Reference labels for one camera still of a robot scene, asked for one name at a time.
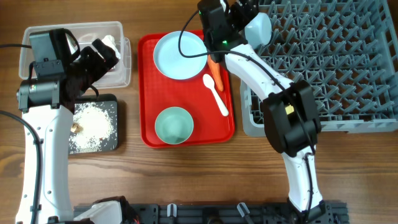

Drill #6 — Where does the light blue bowl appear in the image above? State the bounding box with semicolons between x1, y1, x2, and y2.
244;12;272;49

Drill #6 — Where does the white tissue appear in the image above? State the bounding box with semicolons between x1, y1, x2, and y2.
101;35;121;60

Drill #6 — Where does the mint green bowl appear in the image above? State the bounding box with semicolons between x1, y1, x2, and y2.
155;106;194;145

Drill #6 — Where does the yellow plastic cup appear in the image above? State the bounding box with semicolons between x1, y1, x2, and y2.
285;105;295;115

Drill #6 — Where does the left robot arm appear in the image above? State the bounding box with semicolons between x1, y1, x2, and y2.
15;29;139;223

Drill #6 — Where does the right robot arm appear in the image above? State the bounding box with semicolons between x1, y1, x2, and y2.
197;0;323;219

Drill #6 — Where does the grey dishwasher rack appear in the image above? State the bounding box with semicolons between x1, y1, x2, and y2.
258;0;397;133

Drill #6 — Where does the clear plastic bin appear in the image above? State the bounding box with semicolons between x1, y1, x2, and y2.
22;21;132;89

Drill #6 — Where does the orange carrot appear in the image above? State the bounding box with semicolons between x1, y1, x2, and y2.
207;55;224;91

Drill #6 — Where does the brown food chunk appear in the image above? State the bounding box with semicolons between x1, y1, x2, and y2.
71;123;83;134

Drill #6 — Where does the black tray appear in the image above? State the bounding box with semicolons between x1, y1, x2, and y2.
67;93;119;155

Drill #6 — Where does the spilled white rice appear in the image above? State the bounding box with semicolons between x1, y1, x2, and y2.
68;102;118;154

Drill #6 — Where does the white plastic spoon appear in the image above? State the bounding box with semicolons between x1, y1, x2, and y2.
203;73;229;116

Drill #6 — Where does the red plastic tray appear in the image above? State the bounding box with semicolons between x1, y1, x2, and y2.
137;30;235;148

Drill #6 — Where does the light blue plate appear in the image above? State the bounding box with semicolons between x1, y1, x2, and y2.
153;31;207;80

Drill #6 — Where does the right black cable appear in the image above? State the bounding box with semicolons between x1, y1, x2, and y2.
177;9;317;215

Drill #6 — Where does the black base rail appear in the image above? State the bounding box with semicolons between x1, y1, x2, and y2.
73;202;349;224

